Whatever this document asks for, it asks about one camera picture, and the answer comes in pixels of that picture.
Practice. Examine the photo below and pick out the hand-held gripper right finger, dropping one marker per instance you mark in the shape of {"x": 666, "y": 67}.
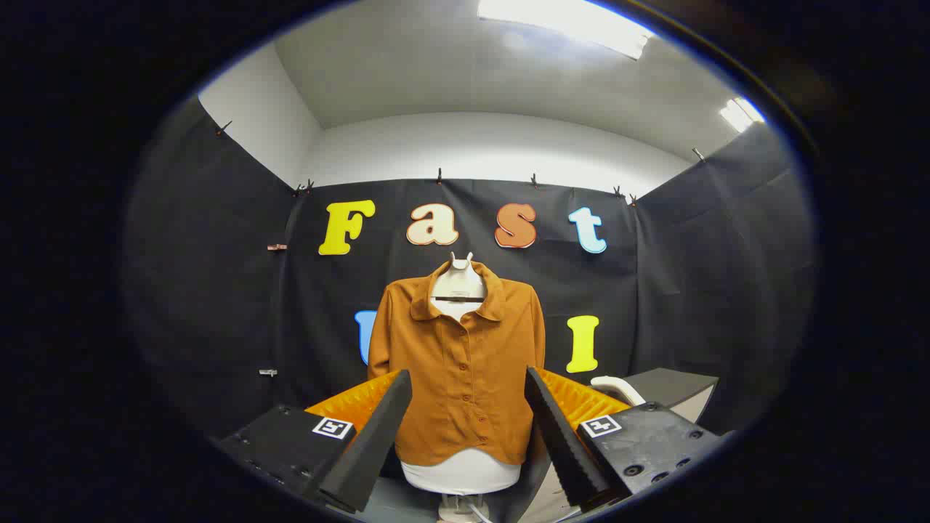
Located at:
{"x": 563, "y": 436}

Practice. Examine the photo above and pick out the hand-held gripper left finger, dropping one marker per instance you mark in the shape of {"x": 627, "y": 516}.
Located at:
{"x": 378, "y": 436}

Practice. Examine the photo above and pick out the white garment steamer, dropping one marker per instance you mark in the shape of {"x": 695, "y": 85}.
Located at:
{"x": 617, "y": 386}

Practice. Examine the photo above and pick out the orange-brown button shirt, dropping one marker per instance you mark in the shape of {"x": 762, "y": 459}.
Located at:
{"x": 465, "y": 378}

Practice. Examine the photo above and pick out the white garment form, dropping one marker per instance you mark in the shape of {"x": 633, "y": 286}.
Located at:
{"x": 461, "y": 473}

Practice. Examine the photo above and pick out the black backdrop cloth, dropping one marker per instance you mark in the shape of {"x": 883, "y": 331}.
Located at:
{"x": 218, "y": 290}

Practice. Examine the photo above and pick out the row of black clips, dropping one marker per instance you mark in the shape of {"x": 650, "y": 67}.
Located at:
{"x": 439, "y": 175}

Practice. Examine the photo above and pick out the small ceiling light panel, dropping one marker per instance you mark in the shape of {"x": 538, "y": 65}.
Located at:
{"x": 741, "y": 114}

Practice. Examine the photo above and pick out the large ceiling light panel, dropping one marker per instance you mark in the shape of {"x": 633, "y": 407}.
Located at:
{"x": 567, "y": 22}

